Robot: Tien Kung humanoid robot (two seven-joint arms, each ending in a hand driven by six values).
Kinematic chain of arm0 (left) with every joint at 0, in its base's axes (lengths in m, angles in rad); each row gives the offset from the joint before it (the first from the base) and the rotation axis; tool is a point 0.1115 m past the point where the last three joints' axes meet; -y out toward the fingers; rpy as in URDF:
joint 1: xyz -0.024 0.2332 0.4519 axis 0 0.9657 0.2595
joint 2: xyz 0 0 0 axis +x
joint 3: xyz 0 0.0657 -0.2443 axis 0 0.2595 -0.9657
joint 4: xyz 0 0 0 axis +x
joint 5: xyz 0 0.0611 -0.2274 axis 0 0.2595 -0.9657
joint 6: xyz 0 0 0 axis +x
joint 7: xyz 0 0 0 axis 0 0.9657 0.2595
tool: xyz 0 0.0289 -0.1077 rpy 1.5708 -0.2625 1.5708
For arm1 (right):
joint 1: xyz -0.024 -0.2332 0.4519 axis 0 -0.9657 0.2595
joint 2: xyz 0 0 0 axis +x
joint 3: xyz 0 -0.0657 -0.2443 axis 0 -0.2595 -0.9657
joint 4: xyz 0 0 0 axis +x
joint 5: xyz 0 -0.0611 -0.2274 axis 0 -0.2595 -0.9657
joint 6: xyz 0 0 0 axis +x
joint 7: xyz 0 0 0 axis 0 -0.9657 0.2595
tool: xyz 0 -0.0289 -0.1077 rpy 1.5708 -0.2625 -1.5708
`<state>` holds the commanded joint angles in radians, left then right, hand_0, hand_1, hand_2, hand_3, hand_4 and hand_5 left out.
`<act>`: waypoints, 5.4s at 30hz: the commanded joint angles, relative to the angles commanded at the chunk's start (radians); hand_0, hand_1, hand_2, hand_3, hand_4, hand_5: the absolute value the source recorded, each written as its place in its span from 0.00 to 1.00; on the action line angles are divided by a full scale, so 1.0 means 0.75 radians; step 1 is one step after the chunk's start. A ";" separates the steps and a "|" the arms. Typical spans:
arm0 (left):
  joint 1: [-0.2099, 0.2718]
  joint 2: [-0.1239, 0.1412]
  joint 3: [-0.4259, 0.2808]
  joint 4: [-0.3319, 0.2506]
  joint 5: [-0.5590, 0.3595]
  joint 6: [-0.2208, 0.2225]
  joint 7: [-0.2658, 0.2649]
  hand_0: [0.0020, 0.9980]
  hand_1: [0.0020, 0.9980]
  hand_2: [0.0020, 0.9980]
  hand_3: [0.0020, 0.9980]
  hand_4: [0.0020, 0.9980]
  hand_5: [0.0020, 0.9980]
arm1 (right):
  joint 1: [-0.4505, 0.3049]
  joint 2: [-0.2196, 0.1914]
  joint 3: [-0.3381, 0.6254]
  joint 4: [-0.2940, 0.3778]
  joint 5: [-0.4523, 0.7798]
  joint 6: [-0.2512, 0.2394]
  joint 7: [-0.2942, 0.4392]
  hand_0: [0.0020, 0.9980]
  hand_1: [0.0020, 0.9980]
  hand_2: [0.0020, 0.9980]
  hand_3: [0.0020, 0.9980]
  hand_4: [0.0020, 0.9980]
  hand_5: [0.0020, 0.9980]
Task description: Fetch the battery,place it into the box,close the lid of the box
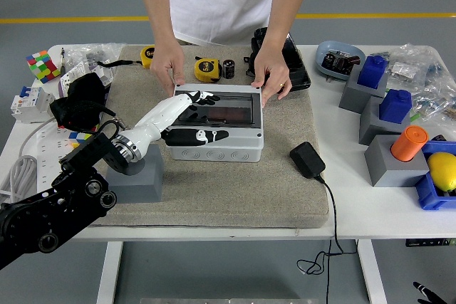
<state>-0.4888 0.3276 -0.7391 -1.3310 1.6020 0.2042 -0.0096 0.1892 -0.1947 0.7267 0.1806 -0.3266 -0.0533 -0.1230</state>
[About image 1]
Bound dark electronic parts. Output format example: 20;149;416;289
321;50;361;74

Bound white power cable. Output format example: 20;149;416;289
0;120;54;205

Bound yellow tape measure chrome face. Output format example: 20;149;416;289
194;57;222;83

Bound person's left hand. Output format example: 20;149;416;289
251;49;294;108

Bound clear bag of metal parts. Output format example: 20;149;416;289
63;42;125;70

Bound grey holder block round hole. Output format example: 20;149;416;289
105;142;165;204

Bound grey-brown mat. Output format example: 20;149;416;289
76;44;331;229

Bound light grey junction box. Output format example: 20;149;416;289
166;83;265;163

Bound black cloth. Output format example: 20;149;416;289
48;72;117;130

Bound blue-grey bowl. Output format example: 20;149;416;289
316;40;367;83

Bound large colourful puzzle cube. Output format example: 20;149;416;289
26;50;61;85

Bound white circuit breaker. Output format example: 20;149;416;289
9;85;56;124

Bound white printed card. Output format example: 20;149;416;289
56;61;90;98

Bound black power adapter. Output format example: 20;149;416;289
289;141;326;179

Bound clear bags of small parts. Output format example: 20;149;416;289
375;43;456;122

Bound black adapter cord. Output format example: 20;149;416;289
297;174;358;304

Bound black-white robot right hand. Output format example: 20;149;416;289
413;281;449;304

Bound glossy black pouch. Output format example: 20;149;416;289
244;28;311;92

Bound blue battery block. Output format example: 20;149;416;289
357;55;389;90
378;89;413;123

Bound person's right hand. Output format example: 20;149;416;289
149;42;186;98

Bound small black capacitor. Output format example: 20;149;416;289
222;59;236;80

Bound yellow lemon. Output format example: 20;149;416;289
426;152;456;192

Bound yellow tape measure black strap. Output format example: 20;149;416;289
96;46;157;69

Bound black table control panel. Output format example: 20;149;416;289
405;238;456;247

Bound small colourful puzzle cube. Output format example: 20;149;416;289
58;124;99;148

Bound smoky transparent box lid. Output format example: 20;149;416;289
170;92;258;129

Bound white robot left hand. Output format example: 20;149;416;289
130;90;230;159

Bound white table leg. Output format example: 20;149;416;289
358;239;388;304
95;241;124;304

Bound blue plastic bin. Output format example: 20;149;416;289
414;140;456;211

